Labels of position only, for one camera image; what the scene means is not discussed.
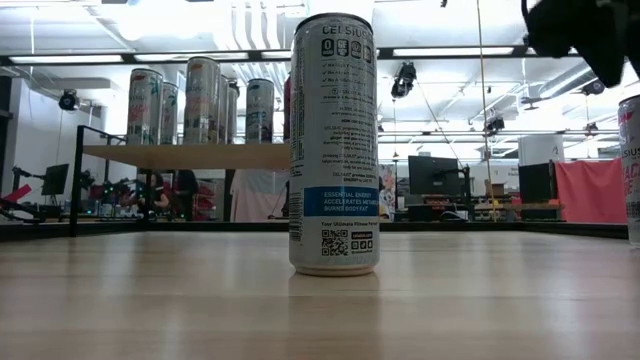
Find Celsius Tropical Vibe can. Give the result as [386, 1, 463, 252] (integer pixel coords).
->
[183, 55, 221, 146]

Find red cloth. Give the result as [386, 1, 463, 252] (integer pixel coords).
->
[553, 158, 629, 225]

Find black aluminium table frame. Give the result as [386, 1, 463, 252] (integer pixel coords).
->
[0, 123, 631, 244]

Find small black monitor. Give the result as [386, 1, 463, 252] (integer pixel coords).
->
[40, 163, 70, 197]

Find red Coca-Cola can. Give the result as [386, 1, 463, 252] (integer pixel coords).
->
[282, 74, 292, 144]

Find white Celsius can black lid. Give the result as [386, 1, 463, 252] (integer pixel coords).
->
[218, 74, 231, 145]

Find Celsius Peach Vibe can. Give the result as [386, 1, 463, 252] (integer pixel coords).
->
[159, 81, 180, 146]
[618, 94, 640, 250]
[126, 68, 165, 146]

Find black cabinet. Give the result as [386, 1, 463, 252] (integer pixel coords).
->
[518, 162, 557, 206]

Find silver ceiling duct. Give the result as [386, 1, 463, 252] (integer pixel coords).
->
[537, 59, 596, 101]

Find person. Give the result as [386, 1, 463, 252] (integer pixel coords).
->
[137, 172, 171, 211]

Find black hanging device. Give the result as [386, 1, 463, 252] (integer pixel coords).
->
[389, 61, 419, 100]

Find wooden table grey legs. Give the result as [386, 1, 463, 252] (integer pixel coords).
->
[472, 201, 565, 222]

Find Celsius Arctic Vibe can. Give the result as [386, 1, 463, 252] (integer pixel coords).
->
[245, 78, 276, 145]

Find black ceiling beam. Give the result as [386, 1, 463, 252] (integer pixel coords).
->
[0, 44, 581, 67]

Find printed banner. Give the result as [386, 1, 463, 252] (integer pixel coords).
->
[378, 163, 397, 221]

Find wooden shelf board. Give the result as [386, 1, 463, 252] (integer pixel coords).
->
[82, 143, 292, 172]

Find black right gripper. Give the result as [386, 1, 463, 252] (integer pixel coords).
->
[521, 0, 629, 89]

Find white Celsius can blue band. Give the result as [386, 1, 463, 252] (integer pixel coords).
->
[288, 12, 380, 278]

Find black computer monitor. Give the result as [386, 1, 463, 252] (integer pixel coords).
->
[407, 155, 462, 197]

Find ceiling light strip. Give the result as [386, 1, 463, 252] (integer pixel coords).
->
[9, 53, 124, 65]
[133, 51, 251, 62]
[392, 46, 516, 57]

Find thin hanging pole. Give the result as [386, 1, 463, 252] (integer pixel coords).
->
[475, 0, 497, 221]

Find white cloth sheet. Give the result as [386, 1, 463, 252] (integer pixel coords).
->
[230, 169, 291, 224]

